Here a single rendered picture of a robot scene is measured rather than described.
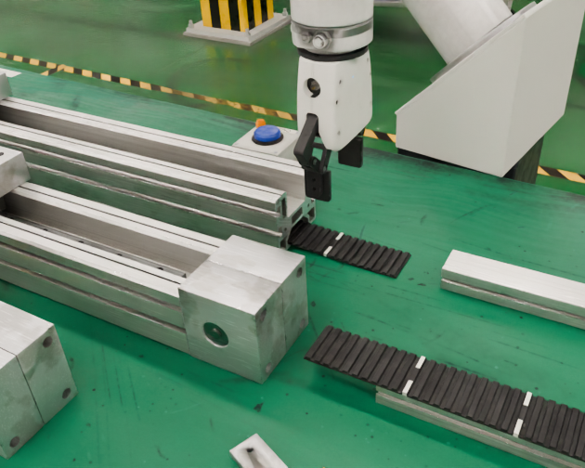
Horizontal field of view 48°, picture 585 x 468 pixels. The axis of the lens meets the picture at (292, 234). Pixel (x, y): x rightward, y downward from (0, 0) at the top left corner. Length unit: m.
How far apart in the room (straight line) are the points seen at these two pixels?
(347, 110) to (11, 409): 0.44
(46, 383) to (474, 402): 0.40
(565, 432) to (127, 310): 0.45
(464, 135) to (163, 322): 0.53
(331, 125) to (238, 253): 0.16
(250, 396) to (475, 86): 0.54
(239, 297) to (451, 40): 0.59
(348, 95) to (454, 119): 0.33
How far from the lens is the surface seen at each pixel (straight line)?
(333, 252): 0.83
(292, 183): 0.86
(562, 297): 0.76
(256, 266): 0.67
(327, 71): 0.68
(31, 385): 0.67
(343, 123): 0.71
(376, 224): 0.89
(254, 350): 0.65
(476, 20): 1.06
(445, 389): 0.63
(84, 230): 0.84
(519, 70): 0.95
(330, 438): 0.63
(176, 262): 0.76
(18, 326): 0.67
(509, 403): 0.64
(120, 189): 0.97
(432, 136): 1.04
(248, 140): 0.98
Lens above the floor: 1.28
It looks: 35 degrees down
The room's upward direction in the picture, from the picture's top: 4 degrees counter-clockwise
